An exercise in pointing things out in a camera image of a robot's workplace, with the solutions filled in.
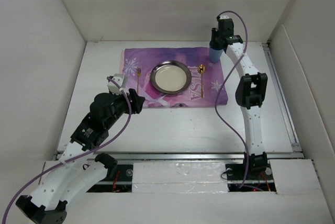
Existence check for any blue plastic cup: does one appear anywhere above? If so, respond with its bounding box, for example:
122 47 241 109
209 42 223 63

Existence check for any gold fork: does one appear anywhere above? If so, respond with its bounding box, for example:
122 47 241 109
137 66 141 93

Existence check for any round metal plate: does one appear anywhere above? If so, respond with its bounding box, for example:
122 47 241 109
150 60 192 94

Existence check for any gold spoon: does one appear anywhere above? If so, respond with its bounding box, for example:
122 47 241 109
198 64 205 98

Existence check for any purple pink printed cloth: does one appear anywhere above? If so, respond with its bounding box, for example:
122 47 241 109
120 47 228 108

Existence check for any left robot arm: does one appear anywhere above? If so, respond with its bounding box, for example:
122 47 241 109
16 88 145 223

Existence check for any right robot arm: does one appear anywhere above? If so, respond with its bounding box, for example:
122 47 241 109
210 15 267 181

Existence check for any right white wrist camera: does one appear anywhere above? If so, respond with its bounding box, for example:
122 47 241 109
216 14 230 21

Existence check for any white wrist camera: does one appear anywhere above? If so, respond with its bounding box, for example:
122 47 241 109
107 74 128 95
216 14 230 21

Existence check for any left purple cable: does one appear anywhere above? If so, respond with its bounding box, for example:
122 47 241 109
3 76 132 224

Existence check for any purple cable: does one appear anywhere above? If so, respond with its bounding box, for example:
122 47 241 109
214 10 249 189
3 76 132 224

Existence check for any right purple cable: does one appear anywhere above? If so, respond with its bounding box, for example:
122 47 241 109
214 10 249 189

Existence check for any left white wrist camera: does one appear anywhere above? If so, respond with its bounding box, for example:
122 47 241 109
107 74 128 95

